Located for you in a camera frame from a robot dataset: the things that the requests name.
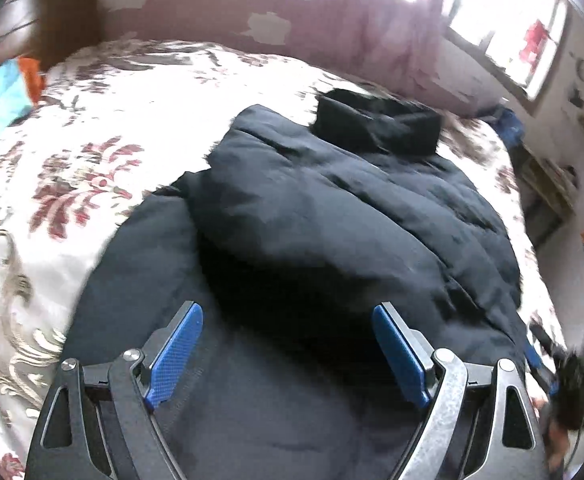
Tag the window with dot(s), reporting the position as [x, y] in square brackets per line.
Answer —
[502, 15]

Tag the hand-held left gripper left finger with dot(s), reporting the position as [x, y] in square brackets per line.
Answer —
[176, 355]

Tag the black padded jacket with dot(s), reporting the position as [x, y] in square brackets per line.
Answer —
[322, 220]

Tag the blue bag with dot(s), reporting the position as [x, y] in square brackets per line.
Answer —
[507, 125]

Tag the pink curtain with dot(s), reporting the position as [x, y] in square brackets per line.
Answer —
[382, 20]

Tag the wooden headboard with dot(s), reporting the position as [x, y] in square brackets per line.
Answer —
[61, 15]

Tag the red window decoration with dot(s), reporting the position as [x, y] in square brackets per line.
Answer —
[533, 40]

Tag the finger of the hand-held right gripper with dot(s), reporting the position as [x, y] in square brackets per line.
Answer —
[539, 355]

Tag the low wooden shelf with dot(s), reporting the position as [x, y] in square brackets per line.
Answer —
[547, 180]

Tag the floral bedspread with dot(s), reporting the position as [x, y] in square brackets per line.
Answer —
[121, 110]

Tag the light blue cloth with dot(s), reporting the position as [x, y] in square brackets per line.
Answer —
[1, 95]

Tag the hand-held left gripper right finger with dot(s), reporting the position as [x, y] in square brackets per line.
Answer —
[399, 352]

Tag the orange cloth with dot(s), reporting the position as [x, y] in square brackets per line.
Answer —
[31, 77]

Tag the person's right hand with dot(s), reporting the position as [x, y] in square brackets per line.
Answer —
[557, 440]

